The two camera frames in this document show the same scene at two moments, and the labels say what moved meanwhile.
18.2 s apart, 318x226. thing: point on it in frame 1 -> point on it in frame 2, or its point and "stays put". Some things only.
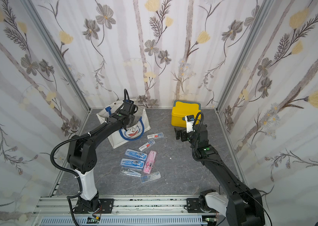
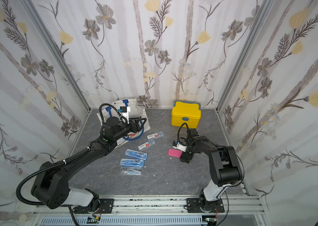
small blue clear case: (155, 136) stays put
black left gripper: (133, 118) -> (135, 124)
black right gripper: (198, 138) -> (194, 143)
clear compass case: (131, 171) stays put
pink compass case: (150, 162) -> (175, 153)
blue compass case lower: (132, 163) stays put
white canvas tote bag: (137, 126) stays put
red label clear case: (147, 145) stays put
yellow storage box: (181, 108) stays put
